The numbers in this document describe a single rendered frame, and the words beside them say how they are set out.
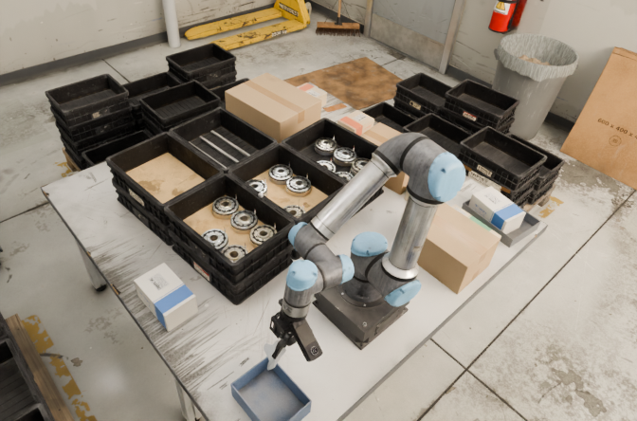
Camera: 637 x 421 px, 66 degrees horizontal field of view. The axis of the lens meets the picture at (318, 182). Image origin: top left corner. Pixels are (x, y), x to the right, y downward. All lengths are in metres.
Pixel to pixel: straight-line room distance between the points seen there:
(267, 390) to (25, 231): 2.11
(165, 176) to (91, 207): 0.35
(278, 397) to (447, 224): 0.90
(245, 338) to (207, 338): 0.13
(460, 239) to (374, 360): 0.56
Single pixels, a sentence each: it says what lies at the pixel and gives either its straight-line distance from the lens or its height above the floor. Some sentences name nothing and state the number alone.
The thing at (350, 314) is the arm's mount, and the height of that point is 0.80.
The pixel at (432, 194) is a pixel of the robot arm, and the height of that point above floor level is 1.37.
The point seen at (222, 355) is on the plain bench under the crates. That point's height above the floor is 0.70.
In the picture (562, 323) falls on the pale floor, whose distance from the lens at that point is 3.04.
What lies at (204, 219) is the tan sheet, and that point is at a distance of 1.97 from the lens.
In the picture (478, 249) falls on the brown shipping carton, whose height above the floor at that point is 0.86.
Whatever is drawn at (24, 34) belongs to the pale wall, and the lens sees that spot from 4.85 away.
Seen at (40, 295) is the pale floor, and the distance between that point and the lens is 3.02.
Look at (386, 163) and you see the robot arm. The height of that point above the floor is 1.37.
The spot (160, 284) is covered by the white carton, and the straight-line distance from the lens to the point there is 1.84.
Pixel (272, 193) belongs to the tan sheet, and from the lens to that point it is 2.06.
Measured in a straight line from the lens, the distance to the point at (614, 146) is 4.21.
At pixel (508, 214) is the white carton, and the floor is 0.79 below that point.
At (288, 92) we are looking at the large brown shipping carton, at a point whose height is 0.90.
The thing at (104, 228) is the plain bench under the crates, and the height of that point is 0.70.
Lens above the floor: 2.20
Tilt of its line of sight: 40 degrees down
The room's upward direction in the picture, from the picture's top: 5 degrees clockwise
